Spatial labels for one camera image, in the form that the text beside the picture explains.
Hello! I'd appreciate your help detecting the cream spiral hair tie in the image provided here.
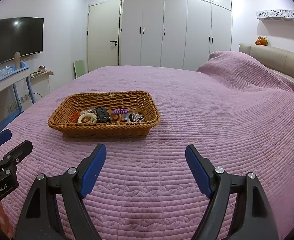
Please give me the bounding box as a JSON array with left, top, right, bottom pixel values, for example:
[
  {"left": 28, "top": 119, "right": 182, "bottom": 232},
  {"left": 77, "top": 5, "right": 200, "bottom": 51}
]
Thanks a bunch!
[{"left": 77, "top": 113, "right": 98, "bottom": 124}]

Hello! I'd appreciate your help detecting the black hair claw clip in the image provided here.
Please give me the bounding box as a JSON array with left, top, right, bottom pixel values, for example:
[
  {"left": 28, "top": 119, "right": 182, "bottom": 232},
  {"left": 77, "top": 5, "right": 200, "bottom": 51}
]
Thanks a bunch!
[{"left": 95, "top": 107, "right": 111, "bottom": 123}]

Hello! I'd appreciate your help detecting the clear crystal bead bracelet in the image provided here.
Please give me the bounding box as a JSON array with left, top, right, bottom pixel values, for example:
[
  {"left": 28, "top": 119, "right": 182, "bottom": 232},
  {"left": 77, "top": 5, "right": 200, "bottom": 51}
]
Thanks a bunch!
[{"left": 80, "top": 107, "right": 98, "bottom": 116}]

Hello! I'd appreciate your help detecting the blue hair clip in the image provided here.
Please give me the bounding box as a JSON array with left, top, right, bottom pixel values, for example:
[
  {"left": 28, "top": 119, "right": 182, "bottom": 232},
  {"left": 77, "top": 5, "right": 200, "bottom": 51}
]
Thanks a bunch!
[{"left": 123, "top": 113, "right": 131, "bottom": 122}]

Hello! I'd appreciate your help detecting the purple spiral hair tie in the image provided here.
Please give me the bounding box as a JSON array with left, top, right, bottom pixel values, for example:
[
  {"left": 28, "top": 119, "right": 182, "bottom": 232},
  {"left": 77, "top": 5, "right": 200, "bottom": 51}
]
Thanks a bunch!
[{"left": 111, "top": 108, "right": 130, "bottom": 116}]

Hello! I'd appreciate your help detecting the blue and white desk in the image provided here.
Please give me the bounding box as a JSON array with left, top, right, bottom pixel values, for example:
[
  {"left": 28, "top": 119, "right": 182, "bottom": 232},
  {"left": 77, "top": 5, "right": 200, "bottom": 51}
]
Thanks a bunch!
[{"left": 0, "top": 61, "right": 35, "bottom": 132}]

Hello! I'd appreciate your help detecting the brown wicker basket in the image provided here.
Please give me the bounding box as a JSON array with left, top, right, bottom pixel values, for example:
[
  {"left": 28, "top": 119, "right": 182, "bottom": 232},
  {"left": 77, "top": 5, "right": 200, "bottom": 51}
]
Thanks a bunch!
[{"left": 48, "top": 91, "right": 160, "bottom": 138}]

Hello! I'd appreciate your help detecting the purple quilted bedspread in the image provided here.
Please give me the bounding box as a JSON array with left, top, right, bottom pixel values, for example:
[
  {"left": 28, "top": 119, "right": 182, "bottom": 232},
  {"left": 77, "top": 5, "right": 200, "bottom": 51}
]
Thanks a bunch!
[{"left": 0, "top": 51, "right": 294, "bottom": 239}]

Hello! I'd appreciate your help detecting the beige bottle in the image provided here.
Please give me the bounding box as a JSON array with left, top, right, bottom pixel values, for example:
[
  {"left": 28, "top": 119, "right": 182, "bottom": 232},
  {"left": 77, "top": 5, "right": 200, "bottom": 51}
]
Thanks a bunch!
[{"left": 14, "top": 51, "right": 21, "bottom": 70}]

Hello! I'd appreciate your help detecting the green board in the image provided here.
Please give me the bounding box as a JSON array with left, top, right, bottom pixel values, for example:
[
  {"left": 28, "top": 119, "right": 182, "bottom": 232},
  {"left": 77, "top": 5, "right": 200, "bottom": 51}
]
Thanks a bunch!
[{"left": 73, "top": 60, "right": 86, "bottom": 79}]

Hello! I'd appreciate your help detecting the black television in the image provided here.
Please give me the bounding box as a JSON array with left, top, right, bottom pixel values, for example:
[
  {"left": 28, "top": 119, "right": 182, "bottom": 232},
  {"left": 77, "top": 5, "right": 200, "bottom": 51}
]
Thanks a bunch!
[{"left": 0, "top": 17, "right": 44, "bottom": 64}]

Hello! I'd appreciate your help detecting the beige padded headboard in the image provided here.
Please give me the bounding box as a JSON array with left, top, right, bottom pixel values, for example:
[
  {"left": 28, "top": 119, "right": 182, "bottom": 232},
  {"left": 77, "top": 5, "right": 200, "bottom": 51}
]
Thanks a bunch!
[{"left": 239, "top": 43, "right": 294, "bottom": 79}]

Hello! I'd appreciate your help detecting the orange plush toy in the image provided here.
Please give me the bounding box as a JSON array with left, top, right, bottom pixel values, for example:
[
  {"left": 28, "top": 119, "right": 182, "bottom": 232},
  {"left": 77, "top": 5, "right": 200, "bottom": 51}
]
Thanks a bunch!
[{"left": 254, "top": 36, "right": 268, "bottom": 46}]

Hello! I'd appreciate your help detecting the white wardrobe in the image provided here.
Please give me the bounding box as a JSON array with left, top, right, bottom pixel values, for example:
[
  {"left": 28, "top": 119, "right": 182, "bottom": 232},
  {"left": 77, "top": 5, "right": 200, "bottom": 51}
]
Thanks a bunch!
[{"left": 120, "top": 0, "right": 232, "bottom": 70}]

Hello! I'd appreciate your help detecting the white door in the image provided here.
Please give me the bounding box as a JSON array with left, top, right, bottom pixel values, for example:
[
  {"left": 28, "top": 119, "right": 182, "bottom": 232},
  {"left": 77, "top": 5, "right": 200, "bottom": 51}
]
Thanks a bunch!
[{"left": 87, "top": 0, "right": 121, "bottom": 72}]

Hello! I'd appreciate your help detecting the small wooden wall shelf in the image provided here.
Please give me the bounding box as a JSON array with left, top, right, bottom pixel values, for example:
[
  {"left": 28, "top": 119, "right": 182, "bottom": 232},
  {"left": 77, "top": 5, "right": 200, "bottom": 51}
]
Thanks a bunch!
[{"left": 30, "top": 65, "right": 54, "bottom": 79}]

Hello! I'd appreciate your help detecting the white patterned wall shelf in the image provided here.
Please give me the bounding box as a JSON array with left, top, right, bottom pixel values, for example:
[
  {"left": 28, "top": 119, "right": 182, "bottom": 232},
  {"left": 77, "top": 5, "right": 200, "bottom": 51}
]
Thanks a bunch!
[{"left": 256, "top": 9, "right": 294, "bottom": 22}]

